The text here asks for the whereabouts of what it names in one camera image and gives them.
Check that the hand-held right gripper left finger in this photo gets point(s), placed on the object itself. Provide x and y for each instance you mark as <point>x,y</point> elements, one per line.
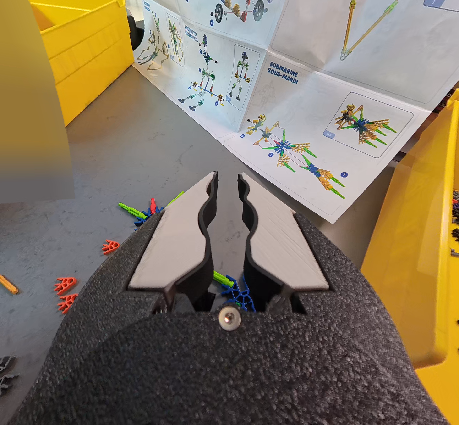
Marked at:
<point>172,249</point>

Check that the pile of dark construction pieces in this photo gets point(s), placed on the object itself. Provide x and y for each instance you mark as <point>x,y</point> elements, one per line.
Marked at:
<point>456,234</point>

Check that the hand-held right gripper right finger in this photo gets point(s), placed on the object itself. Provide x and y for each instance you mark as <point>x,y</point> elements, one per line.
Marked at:
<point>283,249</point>

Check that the orange small connector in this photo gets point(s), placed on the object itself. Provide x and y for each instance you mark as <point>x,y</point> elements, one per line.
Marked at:
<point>110,246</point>
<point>67,302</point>
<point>65,285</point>

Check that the yellow bin with colourful pieces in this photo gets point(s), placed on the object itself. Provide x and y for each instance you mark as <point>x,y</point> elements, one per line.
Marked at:
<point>93,55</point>

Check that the grey snowflake connector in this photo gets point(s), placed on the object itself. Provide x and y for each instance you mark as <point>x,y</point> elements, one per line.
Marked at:
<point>7,374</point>

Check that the yellow short rod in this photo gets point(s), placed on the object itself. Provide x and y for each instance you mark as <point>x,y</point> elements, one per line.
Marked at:
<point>9,285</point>

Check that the blue yellow green toy model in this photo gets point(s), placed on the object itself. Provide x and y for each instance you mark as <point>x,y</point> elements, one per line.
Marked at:
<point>236,294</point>

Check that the white folded instruction sheet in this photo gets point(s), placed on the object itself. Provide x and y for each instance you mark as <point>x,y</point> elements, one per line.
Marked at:
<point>322,55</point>

